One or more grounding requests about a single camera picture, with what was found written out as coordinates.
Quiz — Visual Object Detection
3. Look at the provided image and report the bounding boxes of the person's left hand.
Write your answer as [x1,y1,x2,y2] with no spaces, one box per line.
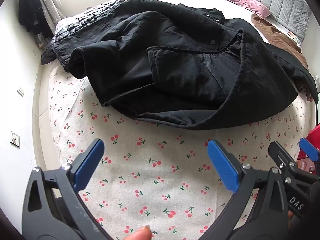
[124,226,152,240]

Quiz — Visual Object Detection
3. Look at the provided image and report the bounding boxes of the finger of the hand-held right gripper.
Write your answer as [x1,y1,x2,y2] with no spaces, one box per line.
[299,137,320,161]
[268,141,300,178]

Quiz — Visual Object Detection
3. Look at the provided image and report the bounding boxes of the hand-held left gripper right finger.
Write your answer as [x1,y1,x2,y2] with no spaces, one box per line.
[200,139,298,240]

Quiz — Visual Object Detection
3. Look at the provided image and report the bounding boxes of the wall switch with round knob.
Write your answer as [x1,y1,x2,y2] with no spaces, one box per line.
[10,131,21,148]

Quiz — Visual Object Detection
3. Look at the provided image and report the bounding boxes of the patterned lace curtain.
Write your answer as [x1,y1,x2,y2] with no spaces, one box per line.
[27,0,65,34]

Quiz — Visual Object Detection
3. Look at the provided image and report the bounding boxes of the red stool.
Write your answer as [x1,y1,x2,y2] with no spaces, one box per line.
[296,122,320,173]

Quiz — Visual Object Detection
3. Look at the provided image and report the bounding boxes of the grey padded headboard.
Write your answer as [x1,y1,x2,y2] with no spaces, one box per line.
[230,0,313,43]

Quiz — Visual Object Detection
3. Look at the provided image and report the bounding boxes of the cherry print blanket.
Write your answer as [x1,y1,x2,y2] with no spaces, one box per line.
[47,62,308,240]

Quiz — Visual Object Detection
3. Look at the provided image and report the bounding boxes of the black quilted jacket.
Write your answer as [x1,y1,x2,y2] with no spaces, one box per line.
[41,0,125,65]

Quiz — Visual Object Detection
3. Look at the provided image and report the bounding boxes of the dark hanging clothes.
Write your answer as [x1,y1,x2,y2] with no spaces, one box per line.
[18,0,54,38]

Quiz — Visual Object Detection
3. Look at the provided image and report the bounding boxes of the brown corduroy garment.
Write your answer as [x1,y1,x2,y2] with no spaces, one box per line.
[251,14,315,102]

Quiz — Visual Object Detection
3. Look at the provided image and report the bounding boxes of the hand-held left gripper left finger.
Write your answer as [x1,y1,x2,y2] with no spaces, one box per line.
[22,138,110,240]

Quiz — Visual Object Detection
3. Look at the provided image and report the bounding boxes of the long pink velvet pillow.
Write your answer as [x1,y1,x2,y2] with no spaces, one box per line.
[211,0,272,17]

